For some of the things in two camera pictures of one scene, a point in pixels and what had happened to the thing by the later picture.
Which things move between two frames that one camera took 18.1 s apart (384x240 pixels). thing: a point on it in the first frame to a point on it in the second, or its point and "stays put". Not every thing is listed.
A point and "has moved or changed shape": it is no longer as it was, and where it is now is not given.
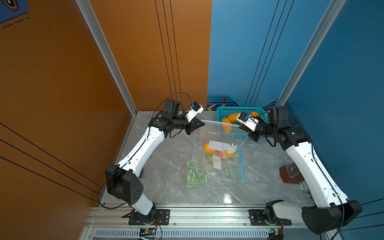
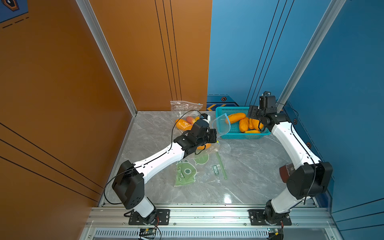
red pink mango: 223,155 has moved or changed shape
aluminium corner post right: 326,21 stays put
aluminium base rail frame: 202,222 stays put
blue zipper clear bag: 226,166 to 222,125
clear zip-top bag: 220,142 has moved or changed shape
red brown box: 290,173 stays put
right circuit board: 275,234 stays put
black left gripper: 193,124 to 211,133
